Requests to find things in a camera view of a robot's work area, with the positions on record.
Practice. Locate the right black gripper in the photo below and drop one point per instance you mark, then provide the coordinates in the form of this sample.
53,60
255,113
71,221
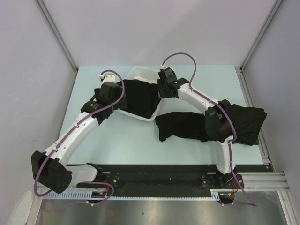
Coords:
161,93

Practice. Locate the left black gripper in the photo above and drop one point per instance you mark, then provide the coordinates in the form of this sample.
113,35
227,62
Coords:
121,104

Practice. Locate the white plastic laundry basket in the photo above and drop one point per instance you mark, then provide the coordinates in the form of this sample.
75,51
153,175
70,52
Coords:
145,71

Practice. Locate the black t shirt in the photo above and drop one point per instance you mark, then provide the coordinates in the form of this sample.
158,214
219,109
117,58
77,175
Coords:
187,125

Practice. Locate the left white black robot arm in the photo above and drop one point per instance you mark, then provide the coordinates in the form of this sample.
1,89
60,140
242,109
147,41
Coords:
50,168

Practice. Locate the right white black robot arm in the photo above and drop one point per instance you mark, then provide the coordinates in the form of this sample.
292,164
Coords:
218,125

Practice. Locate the black folded shirt on stack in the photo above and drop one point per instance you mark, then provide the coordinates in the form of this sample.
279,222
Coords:
239,120

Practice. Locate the white cloth in basket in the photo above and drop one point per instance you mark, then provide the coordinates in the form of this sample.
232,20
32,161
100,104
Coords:
146,79

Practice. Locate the green folded shirt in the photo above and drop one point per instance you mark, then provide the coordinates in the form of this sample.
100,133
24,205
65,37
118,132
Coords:
256,142

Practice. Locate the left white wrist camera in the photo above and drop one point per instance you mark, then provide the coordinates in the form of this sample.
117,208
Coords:
107,78

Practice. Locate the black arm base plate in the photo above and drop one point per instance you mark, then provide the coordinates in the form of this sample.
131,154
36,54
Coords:
163,191

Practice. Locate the right aluminium side rail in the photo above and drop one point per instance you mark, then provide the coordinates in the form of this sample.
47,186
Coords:
256,118

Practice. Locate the left aluminium corner post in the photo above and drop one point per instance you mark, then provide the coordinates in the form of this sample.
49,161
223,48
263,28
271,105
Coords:
57,35

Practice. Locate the aluminium corner post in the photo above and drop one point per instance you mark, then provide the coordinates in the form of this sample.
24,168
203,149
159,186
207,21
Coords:
57,35
266,24

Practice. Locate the right aluminium corner post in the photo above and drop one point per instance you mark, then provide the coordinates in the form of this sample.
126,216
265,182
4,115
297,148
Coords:
266,24

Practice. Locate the aluminium frame rail front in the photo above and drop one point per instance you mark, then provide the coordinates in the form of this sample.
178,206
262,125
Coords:
262,180

